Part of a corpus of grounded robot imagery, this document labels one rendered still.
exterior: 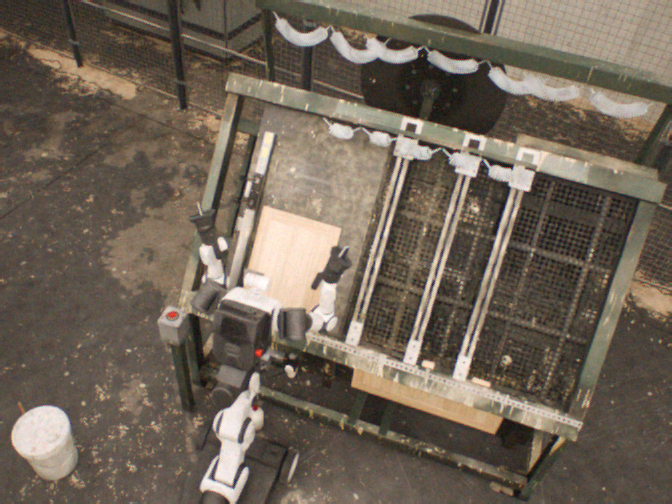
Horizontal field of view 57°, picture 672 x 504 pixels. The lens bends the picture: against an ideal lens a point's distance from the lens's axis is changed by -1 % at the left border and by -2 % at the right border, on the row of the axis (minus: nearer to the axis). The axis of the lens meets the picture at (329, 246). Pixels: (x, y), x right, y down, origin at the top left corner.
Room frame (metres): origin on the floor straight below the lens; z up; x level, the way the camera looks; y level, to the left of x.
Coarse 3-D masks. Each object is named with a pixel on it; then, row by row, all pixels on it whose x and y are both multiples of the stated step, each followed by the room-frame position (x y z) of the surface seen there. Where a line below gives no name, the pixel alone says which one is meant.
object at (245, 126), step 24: (240, 120) 2.84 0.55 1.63; (432, 168) 2.57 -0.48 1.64; (240, 192) 2.60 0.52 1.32; (480, 192) 2.47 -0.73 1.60; (600, 240) 2.28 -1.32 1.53; (360, 288) 2.20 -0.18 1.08; (432, 312) 2.09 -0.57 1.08; (576, 312) 2.05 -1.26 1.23; (528, 336) 1.98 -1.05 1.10; (552, 336) 1.98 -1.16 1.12
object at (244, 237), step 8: (264, 136) 2.70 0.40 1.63; (272, 136) 2.70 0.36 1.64; (264, 144) 2.68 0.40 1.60; (272, 144) 2.68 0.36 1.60; (264, 160) 2.62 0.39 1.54; (264, 168) 2.60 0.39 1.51; (264, 176) 2.58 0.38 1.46; (256, 208) 2.48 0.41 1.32; (248, 216) 2.44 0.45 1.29; (248, 224) 2.42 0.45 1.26; (240, 232) 2.39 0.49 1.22; (248, 232) 2.39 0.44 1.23; (240, 240) 2.37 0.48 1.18; (248, 240) 2.37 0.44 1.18; (240, 248) 2.34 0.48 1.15; (240, 256) 2.31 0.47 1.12; (240, 264) 2.28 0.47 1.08; (232, 272) 2.26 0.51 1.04; (240, 272) 2.27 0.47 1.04; (232, 280) 2.23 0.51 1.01; (232, 288) 2.20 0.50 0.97
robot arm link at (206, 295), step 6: (204, 282) 1.90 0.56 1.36; (204, 288) 1.86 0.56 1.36; (210, 288) 1.86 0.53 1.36; (198, 294) 1.84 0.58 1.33; (204, 294) 1.84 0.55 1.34; (210, 294) 1.84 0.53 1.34; (216, 294) 1.86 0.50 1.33; (192, 300) 1.83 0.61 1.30; (198, 300) 1.82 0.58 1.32; (204, 300) 1.82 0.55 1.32; (210, 300) 1.83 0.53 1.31; (204, 306) 1.80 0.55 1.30
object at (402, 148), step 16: (400, 128) 2.60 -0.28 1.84; (416, 128) 2.59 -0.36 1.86; (400, 144) 2.55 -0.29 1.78; (416, 144) 2.54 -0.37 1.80; (400, 160) 2.53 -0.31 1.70; (400, 176) 2.48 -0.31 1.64; (400, 192) 2.44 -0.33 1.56; (384, 208) 2.38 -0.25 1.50; (384, 224) 2.35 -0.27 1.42; (384, 240) 2.28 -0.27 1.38; (368, 272) 2.18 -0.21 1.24; (368, 288) 2.15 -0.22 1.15; (368, 304) 2.08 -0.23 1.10; (352, 320) 2.03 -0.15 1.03; (352, 336) 1.97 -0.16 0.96
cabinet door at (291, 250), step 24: (264, 216) 2.45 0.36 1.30; (288, 216) 2.44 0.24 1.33; (264, 240) 2.37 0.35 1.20; (288, 240) 2.36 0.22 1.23; (312, 240) 2.35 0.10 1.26; (336, 240) 2.34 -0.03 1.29; (264, 264) 2.29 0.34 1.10; (288, 264) 2.28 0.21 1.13; (312, 264) 2.27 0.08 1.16; (288, 288) 2.20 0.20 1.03
